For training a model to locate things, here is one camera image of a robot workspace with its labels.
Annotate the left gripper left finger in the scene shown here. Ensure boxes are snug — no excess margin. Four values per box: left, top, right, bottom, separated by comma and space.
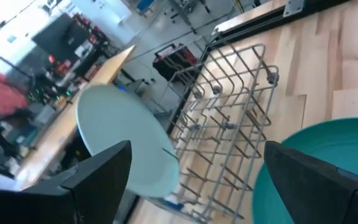
0, 139, 133, 224

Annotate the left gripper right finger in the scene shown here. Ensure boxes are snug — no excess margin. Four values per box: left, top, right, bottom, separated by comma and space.
264, 140, 358, 224

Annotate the green plate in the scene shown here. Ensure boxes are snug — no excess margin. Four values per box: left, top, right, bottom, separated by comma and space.
252, 116, 358, 224

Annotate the pale blue plate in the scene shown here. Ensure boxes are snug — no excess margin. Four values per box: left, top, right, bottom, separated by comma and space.
75, 83, 180, 198

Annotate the wooden background table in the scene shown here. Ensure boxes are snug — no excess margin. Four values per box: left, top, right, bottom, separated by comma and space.
16, 45, 136, 190

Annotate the black red tool case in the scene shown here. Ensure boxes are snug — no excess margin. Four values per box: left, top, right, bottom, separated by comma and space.
152, 43, 200, 82

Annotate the black monitor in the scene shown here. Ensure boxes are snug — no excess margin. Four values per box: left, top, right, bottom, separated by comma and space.
31, 12, 90, 63

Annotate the metal wire dish rack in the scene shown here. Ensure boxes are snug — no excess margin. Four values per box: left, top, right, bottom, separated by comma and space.
147, 43, 281, 224

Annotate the black aluminium table frame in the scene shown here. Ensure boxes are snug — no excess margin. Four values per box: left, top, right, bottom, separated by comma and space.
203, 0, 351, 52

